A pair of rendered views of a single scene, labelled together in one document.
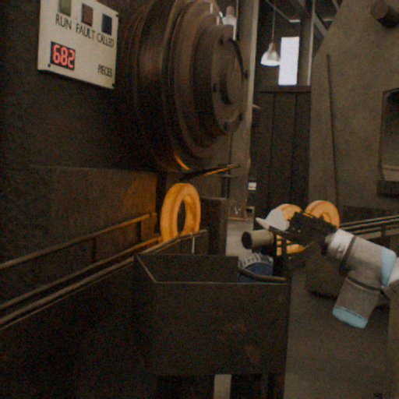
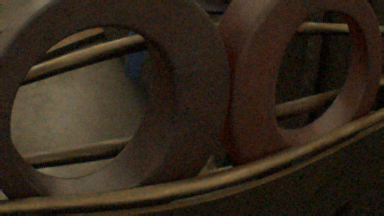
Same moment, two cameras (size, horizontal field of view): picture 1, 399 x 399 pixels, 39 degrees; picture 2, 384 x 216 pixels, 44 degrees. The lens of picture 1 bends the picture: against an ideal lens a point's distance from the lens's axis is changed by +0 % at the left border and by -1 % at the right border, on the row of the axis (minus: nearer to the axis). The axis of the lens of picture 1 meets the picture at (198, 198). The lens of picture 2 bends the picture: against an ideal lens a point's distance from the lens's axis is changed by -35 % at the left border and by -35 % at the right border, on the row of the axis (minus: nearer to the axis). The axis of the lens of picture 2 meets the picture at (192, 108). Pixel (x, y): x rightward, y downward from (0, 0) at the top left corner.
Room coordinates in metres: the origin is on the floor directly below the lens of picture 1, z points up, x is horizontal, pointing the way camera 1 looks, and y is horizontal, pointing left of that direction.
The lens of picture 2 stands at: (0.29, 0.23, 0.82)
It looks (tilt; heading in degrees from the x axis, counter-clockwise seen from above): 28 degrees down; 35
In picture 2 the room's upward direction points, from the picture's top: 12 degrees clockwise
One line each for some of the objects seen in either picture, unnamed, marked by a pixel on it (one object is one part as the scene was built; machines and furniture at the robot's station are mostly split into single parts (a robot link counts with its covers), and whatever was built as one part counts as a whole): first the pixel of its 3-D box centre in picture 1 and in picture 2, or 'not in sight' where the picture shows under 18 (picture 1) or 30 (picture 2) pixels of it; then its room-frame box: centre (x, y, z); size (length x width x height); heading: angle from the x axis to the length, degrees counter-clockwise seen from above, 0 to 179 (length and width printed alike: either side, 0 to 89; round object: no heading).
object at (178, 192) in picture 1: (181, 217); not in sight; (1.51, 0.04, 0.75); 0.18 x 0.03 x 0.18; 157
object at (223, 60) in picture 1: (224, 80); not in sight; (1.47, -0.05, 1.11); 0.28 x 0.06 x 0.28; 158
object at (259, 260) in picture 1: (256, 279); not in sight; (3.75, -0.42, 0.17); 0.57 x 0.31 x 0.34; 178
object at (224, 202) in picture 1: (207, 236); not in sight; (1.73, -0.03, 0.68); 0.11 x 0.08 x 0.24; 68
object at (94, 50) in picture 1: (82, 38); not in sight; (1.23, 0.27, 1.15); 0.26 x 0.02 x 0.18; 158
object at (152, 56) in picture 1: (189, 80); not in sight; (1.51, 0.04, 1.11); 0.47 x 0.06 x 0.47; 158
